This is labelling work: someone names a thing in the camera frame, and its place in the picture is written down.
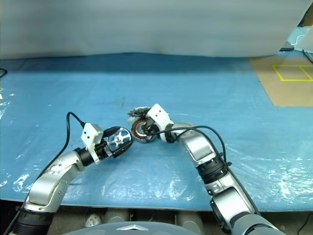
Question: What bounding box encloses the grey rounded cylinder shape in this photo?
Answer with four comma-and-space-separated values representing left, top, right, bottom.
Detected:
176, 211, 204, 229
104, 208, 131, 224

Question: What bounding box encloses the grey robot torso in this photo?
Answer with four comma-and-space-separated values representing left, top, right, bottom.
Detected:
60, 221, 201, 235

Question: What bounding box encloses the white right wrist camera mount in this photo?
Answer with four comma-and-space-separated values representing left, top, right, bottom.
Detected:
147, 103, 172, 130

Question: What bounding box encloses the black cable under table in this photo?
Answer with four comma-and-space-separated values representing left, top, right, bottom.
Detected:
296, 212, 313, 235

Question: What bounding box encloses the brown cardboard box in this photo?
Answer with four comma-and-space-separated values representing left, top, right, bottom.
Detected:
296, 0, 313, 28

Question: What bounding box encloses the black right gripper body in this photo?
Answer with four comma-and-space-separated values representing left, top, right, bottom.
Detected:
143, 118, 162, 139

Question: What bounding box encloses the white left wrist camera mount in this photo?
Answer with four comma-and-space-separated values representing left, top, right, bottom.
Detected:
80, 123, 104, 165

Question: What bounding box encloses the blue plastic-covered table mat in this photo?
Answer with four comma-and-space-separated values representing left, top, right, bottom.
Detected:
0, 52, 313, 213

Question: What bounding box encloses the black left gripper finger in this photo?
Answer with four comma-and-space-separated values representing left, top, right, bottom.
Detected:
105, 126, 123, 137
112, 141, 134, 159

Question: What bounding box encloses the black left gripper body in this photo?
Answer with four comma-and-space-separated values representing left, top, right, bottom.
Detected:
94, 129, 116, 161

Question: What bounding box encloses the white foam backdrop sheet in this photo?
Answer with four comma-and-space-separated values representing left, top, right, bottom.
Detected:
0, 0, 307, 61

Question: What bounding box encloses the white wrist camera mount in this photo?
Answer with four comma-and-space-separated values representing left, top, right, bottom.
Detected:
147, 103, 172, 130
80, 123, 104, 165

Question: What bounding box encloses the white rounded shape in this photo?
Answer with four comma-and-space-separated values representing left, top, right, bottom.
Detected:
85, 212, 103, 227

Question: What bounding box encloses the blue background table cover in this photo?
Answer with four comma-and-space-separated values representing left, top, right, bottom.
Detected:
287, 26, 309, 50

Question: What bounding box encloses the brown cardboard sheet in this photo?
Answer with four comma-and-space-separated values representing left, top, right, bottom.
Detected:
247, 50, 313, 107

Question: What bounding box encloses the silver spoked rotor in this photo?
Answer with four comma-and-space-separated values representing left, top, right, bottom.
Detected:
107, 127, 133, 153

